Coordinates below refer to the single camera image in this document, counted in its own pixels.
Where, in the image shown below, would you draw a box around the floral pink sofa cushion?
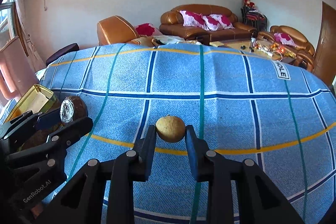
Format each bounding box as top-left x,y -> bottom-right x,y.
180,10 -> 234,31

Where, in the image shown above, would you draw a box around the left hand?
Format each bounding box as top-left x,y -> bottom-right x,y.
27,202 -> 45,221

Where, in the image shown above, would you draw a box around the dark brown fruit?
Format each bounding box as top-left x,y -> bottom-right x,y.
60,96 -> 88,124

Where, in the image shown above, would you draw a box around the cluttered coffee table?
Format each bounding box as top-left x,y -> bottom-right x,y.
210,39 -> 295,64

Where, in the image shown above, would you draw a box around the brown leather armchair left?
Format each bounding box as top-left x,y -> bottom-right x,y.
97,15 -> 157,47

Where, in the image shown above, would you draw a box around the pink plastic chair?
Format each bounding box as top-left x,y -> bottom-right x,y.
0,36 -> 39,106

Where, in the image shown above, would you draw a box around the brown leather armchair right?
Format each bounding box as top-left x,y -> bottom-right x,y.
258,26 -> 315,72

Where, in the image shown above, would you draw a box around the brown wooden door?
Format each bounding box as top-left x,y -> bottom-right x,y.
313,2 -> 336,86

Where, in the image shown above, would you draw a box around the stacked dark chairs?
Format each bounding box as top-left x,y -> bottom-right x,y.
240,0 -> 268,31

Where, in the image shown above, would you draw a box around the small yellow fruit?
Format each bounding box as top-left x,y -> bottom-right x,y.
155,115 -> 186,143

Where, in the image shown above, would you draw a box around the brown leather armchair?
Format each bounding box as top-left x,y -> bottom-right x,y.
258,26 -> 315,72
97,15 -> 157,47

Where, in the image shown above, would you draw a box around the gold rectangular tin box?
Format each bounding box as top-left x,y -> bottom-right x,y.
4,84 -> 63,151

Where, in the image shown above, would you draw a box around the floral cushion on armchair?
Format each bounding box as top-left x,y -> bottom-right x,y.
274,32 -> 297,47

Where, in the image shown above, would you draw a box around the brown leather sofa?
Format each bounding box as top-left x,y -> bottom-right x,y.
159,4 -> 257,45

